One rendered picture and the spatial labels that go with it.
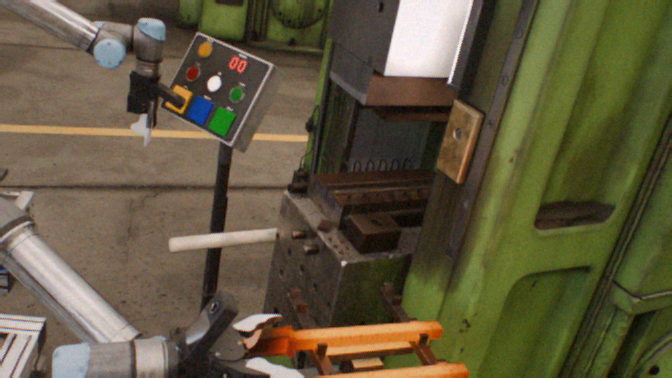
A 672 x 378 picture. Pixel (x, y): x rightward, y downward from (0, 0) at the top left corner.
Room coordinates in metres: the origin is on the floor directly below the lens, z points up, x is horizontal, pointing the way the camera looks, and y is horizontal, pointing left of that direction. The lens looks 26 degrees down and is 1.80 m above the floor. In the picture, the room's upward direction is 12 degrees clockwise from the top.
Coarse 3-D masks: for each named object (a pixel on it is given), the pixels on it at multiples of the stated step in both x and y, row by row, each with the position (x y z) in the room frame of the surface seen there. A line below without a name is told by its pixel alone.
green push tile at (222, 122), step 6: (216, 114) 1.93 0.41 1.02; (222, 114) 1.93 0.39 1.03; (228, 114) 1.92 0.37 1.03; (234, 114) 1.91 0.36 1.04; (216, 120) 1.92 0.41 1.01; (222, 120) 1.91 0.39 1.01; (228, 120) 1.91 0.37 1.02; (234, 120) 1.91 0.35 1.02; (210, 126) 1.92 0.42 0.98; (216, 126) 1.91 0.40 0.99; (222, 126) 1.90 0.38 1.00; (228, 126) 1.89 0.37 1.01; (216, 132) 1.90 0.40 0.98; (222, 132) 1.89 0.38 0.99
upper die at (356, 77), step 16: (336, 48) 1.73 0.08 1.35; (336, 64) 1.71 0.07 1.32; (352, 64) 1.65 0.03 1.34; (336, 80) 1.70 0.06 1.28; (352, 80) 1.64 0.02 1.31; (368, 80) 1.58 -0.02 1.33; (384, 80) 1.59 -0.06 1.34; (400, 80) 1.62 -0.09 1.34; (416, 80) 1.64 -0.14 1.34; (432, 80) 1.67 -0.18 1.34; (448, 80) 1.70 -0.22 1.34; (368, 96) 1.57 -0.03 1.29; (384, 96) 1.60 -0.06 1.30; (400, 96) 1.62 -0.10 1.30; (416, 96) 1.65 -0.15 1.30; (432, 96) 1.68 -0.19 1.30; (448, 96) 1.70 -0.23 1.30
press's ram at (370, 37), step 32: (352, 0) 1.70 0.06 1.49; (384, 0) 1.58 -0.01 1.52; (416, 0) 1.55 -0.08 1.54; (448, 0) 1.60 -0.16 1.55; (352, 32) 1.67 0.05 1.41; (384, 32) 1.56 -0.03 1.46; (416, 32) 1.56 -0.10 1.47; (448, 32) 1.61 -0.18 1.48; (384, 64) 1.53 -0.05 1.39; (416, 64) 1.57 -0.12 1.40; (448, 64) 1.62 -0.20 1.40
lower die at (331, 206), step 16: (320, 176) 1.74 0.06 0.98; (336, 176) 1.76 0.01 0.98; (352, 176) 1.77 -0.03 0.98; (368, 176) 1.78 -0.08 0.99; (384, 176) 1.81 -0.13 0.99; (400, 176) 1.83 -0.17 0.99; (416, 176) 1.86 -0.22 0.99; (432, 176) 1.88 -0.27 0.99; (320, 192) 1.67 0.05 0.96; (336, 192) 1.62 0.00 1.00; (352, 192) 1.64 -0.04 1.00; (368, 192) 1.67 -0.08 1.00; (384, 192) 1.69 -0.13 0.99; (400, 192) 1.72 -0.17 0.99; (320, 208) 1.66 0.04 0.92; (336, 208) 1.59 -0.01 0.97; (384, 208) 1.64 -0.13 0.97; (400, 208) 1.67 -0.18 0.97; (416, 208) 1.70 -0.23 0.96; (336, 224) 1.58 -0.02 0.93
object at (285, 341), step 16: (272, 336) 0.95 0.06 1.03; (288, 336) 0.96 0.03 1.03; (304, 336) 0.98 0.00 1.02; (320, 336) 0.99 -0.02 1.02; (336, 336) 1.00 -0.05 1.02; (352, 336) 1.01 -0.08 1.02; (368, 336) 1.02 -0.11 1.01; (384, 336) 1.04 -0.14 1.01; (400, 336) 1.05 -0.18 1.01; (416, 336) 1.06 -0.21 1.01; (432, 336) 1.08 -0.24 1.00; (256, 352) 0.94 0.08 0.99; (272, 352) 0.95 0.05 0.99; (288, 352) 0.95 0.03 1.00
